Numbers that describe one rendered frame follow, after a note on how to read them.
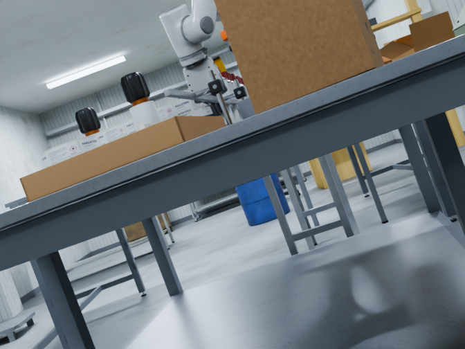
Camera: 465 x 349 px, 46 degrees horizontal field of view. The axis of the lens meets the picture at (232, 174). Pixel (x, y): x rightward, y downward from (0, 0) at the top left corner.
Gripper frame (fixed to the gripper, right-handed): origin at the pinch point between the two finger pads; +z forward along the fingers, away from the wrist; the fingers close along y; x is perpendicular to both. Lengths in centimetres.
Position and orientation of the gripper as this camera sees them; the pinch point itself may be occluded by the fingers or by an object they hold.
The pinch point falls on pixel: (216, 109)
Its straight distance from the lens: 167.4
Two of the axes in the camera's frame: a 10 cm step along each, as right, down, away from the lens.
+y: -9.2, 3.3, 2.2
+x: -0.7, 4.1, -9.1
